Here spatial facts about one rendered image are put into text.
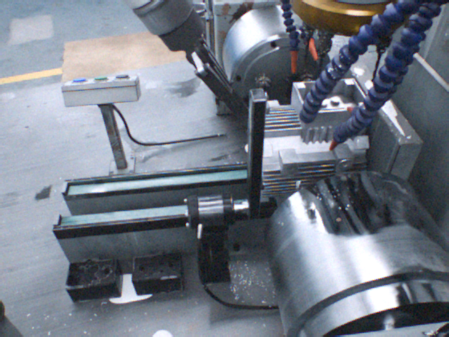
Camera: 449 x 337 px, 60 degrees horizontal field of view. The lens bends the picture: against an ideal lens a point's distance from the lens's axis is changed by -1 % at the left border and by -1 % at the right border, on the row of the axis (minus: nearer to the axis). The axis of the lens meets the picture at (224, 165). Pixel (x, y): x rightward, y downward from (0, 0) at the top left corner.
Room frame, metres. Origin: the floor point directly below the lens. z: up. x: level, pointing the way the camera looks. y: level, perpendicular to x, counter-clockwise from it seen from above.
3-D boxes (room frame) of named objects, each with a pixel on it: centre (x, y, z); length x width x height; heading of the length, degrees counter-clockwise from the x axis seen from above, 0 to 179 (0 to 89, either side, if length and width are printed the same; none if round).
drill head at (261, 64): (0.95, -0.13, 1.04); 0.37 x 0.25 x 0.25; 5
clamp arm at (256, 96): (0.45, -0.05, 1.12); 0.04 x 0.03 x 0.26; 95
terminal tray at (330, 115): (0.60, -0.20, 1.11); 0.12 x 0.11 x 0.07; 95
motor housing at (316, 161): (0.60, -0.16, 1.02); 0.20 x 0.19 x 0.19; 95
